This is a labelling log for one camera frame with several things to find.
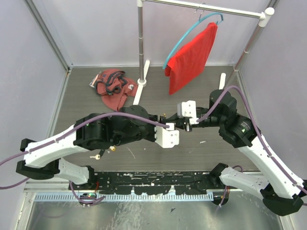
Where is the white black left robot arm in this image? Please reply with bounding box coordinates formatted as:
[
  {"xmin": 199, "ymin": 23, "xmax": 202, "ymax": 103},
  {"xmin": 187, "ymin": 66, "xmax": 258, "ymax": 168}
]
[{"xmin": 16, "ymin": 105, "xmax": 169, "ymax": 190}]

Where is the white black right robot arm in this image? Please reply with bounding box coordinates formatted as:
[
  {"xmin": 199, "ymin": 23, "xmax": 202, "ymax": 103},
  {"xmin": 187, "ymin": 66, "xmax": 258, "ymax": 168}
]
[{"xmin": 162, "ymin": 90, "xmax": 307, "ymax": 216}]

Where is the maroon crumpled garment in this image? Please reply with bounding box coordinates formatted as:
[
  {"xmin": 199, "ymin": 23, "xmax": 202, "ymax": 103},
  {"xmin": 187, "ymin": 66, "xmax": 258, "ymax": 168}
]
[{"xmin": 89, "ymin": 69, "xmax": 138, "ymax": 111}]

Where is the red hanging cloth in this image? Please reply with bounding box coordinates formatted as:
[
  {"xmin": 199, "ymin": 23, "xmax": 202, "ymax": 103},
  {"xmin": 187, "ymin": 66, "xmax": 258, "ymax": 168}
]
[{"xmin": 165, "ymin": 23, "xmax": 218, "ymax": 95}]

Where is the white metal clothes rack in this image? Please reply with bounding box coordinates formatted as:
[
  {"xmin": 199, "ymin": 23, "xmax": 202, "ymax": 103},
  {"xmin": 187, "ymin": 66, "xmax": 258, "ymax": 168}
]
[{"xmin": 133, "ymin": 0, "xmax": 278, "ymax": 105}]

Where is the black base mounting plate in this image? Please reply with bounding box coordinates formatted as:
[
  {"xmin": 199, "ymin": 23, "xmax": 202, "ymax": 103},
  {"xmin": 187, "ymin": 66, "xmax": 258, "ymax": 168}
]
[{"xmin": 72, "ymin": 171, "xmax": 225, "ymax": 196}]

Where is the black tagged key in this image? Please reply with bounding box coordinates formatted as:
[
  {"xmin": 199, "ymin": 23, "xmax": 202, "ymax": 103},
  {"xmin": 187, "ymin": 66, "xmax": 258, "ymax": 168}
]
[{"xmin": 90, "ymin": 149, "xmax": 105, "ymax": 160}]

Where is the teal clothes hanger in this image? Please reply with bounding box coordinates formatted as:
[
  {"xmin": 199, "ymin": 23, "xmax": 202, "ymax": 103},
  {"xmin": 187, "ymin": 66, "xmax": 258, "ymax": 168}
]
[{"xmin": 163, "ymin": 10, "xmax": 224, "ymax": 69}]

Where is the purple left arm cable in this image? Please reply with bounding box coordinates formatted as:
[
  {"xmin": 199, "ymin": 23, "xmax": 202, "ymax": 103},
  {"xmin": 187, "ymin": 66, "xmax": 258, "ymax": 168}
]
[{"xmin": 0, "ymin": 112, "xmax": 170, "ymax": 190}]

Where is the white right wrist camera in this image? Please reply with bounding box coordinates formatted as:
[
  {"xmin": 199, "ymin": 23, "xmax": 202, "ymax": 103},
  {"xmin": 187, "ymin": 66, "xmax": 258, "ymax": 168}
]
[{"xmin": 177, "ymin": 100, "xmax": 198, "ymax": 125}]

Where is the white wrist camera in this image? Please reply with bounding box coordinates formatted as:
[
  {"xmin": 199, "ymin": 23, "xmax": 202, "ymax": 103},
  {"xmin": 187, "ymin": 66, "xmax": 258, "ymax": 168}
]
[
  {"xmin": 154, "ymin": 123, "xmax": 179, "ymax": 149},
  {"xmin": 177, "ymin": 100, "xmax": 198, "ymax": 125}
]

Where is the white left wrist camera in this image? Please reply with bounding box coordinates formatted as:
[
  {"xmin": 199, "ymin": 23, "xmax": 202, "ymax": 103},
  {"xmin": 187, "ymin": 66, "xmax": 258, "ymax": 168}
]
[{"xmin": 154, "ymin": 123, "xmax": 179, "ymax": 149}]

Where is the grey slotted cable duct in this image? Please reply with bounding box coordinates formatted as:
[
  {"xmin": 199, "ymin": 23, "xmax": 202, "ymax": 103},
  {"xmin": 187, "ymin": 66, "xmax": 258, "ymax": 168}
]
[{"xmin": 34, "ymin": 192, "xmax": 214, "ymax": 202}]

